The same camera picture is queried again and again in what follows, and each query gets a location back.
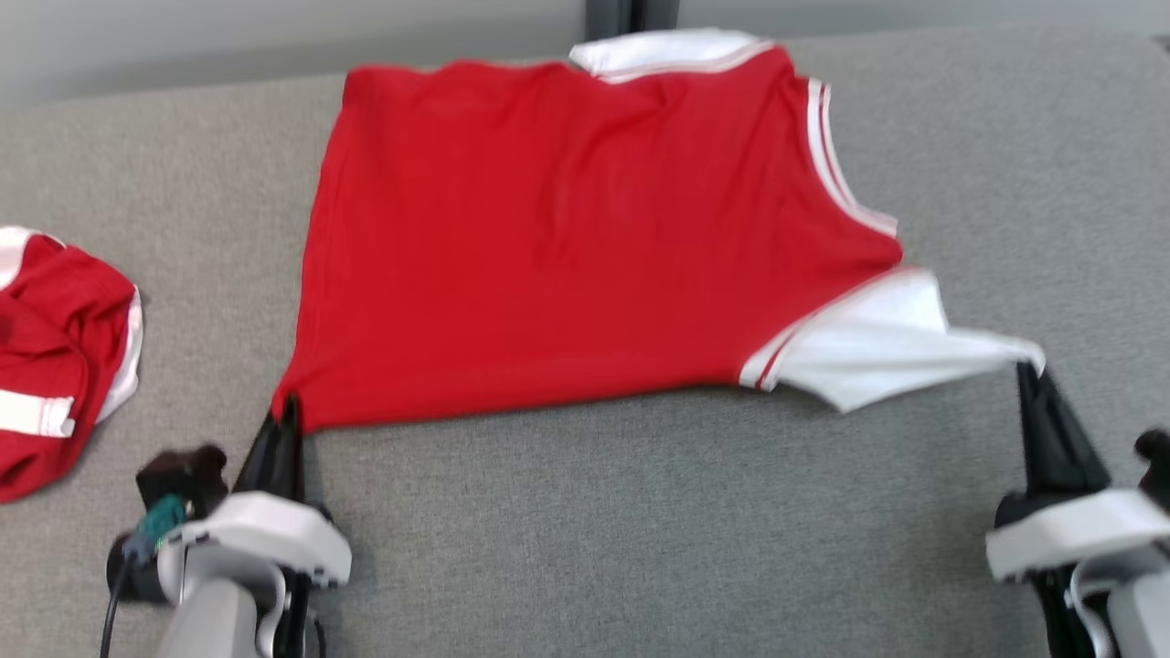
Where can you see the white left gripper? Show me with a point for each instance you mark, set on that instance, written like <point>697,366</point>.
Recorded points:
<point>256,535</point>

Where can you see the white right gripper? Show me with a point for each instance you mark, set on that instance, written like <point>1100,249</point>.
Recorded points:
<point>1069,535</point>

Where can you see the red shorts with white bands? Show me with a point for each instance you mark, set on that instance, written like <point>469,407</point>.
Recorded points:
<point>55,338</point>

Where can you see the red jersey with white sleeves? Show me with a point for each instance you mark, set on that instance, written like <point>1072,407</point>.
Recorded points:
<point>548,256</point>

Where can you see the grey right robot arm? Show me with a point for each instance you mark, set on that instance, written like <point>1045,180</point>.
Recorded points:
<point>1143,612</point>

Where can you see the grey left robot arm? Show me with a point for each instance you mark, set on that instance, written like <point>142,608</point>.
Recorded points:
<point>215,621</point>

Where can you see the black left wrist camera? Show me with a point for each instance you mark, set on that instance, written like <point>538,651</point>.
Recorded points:
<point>183,475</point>

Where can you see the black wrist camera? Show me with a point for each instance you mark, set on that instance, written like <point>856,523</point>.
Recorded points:
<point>183,475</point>
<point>1154,452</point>

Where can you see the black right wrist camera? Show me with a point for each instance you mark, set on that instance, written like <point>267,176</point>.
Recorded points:
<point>1154,452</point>

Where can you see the grey metal partition post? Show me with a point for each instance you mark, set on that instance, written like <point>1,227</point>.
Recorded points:
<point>631,14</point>

